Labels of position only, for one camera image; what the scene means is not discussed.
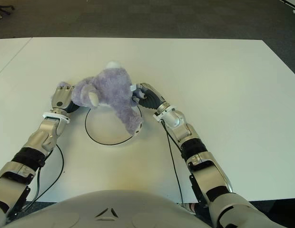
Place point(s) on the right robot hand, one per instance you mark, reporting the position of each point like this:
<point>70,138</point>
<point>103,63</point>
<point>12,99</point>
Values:
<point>152,99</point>

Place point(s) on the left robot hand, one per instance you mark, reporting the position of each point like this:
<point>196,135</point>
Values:
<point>61,97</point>

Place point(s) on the purple plush bunny doll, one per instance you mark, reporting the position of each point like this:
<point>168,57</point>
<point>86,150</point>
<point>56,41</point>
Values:
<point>111,90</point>

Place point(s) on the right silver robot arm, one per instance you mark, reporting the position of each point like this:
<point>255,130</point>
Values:
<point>204,166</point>

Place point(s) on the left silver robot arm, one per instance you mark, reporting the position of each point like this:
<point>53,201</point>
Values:
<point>26,156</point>

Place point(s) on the white plate black rim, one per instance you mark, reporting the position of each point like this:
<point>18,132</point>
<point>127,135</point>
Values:
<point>104,128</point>

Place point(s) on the black office chair base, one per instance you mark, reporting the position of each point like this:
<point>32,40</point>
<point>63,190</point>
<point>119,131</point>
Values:
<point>6,9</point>

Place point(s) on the silver robot torso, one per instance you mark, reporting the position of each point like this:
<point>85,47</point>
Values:
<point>114,206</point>

